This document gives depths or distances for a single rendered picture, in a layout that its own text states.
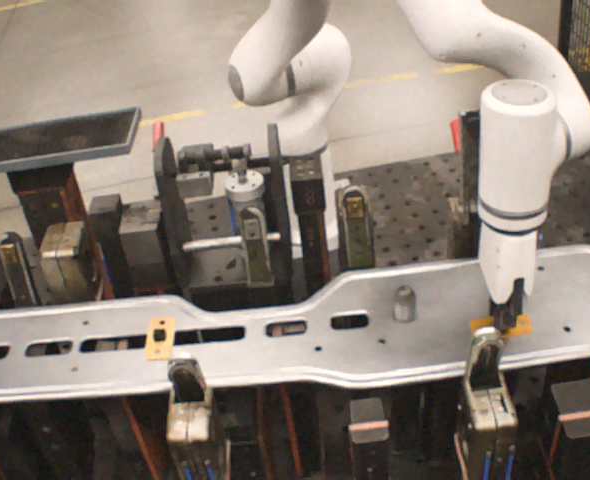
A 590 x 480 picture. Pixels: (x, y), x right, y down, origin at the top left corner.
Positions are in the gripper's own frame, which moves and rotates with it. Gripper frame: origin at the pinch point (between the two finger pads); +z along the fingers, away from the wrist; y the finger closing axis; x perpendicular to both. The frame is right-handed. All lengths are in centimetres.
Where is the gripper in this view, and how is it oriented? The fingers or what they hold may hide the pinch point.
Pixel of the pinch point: (503, 309)
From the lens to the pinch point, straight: 99.9
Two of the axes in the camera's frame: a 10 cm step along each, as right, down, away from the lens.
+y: 0.4, 6.0, -8.0
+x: 9.9, -1.1, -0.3
